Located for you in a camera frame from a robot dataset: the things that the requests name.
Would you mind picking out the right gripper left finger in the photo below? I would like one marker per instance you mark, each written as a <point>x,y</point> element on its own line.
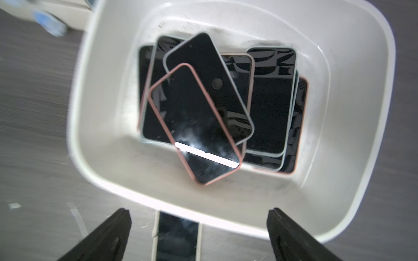
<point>106,243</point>

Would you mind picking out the black phone pink case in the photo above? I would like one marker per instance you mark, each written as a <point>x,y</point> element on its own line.
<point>194,126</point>

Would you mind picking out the white plastic storage tub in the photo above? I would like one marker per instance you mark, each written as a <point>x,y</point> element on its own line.
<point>345,49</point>

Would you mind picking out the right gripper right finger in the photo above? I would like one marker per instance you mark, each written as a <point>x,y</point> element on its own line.
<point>290,242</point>

